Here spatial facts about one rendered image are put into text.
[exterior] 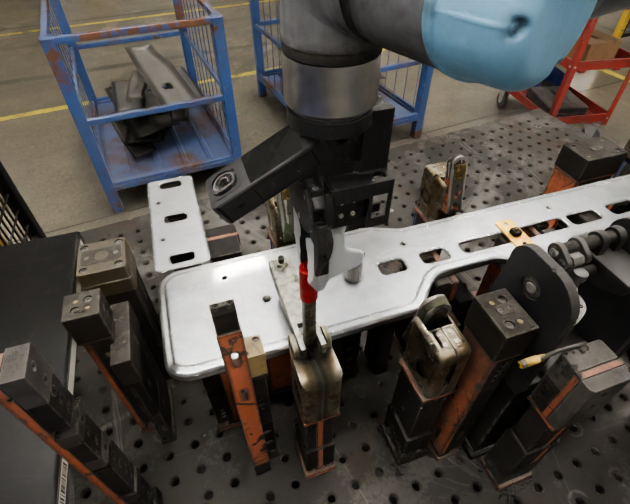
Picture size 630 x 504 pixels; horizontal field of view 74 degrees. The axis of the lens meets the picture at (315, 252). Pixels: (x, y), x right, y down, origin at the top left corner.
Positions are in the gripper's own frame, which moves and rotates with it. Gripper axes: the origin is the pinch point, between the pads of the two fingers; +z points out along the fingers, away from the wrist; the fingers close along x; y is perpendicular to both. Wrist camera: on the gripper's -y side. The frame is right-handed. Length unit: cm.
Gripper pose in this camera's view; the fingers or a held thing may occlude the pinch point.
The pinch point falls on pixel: (308, 274)
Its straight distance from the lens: 47.8
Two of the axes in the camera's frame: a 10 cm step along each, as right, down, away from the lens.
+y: 9.5, -2.3, 2.3
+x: -3.2, -6.6, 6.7
